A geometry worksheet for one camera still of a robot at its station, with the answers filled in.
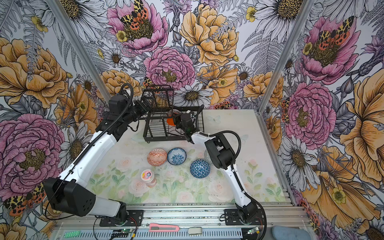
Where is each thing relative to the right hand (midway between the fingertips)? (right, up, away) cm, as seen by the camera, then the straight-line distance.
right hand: (170, 114), depth 99 cm
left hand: (-6, +2, -22) cm, 23 cm away
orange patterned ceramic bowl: (-7, -27, -5) cm, 28 cm away
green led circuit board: (-38, -56, -30) cm, 74 cm away
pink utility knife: (-2, -55, -28) cm, 61 cm away
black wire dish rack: (-5, 0, -6) cm, 8 cm away
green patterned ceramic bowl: (+24, -26, -5) cm, 36 cm away
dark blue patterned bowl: (+19, -32, -10) cm, 39 cm away
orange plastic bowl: (-1, -4, +4) cm, 5 cm away
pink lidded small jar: (-8, -33, -22) cm, 40 cm away
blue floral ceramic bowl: (+5, -26, -4) cm, 27 cm away
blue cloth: (+58, -55, -32) cm, 86 cm away
